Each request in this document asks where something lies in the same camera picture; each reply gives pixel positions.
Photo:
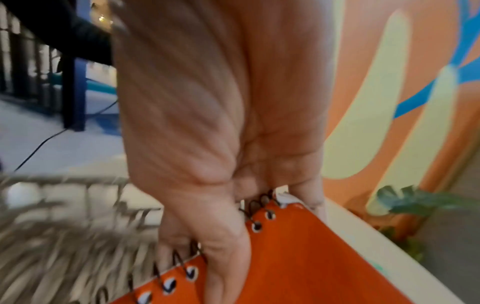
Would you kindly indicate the person's right hand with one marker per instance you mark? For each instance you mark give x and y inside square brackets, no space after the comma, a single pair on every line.
[210,98]

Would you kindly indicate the orange spiral notebook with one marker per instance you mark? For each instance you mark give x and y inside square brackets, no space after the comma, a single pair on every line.
[300,261]

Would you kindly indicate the blue furniture leg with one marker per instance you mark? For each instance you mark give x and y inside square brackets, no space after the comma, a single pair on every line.
[74,95]

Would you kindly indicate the black metal grid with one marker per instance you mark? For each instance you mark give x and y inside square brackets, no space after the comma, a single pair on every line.
[22,65]

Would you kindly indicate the woven wicker basket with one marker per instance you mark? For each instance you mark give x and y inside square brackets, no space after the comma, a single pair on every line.
[56,243]

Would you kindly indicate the green leafy plant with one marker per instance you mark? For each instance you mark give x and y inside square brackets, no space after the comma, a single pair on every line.
[408,202]

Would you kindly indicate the white panel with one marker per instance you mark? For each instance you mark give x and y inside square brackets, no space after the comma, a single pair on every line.
[378,255]

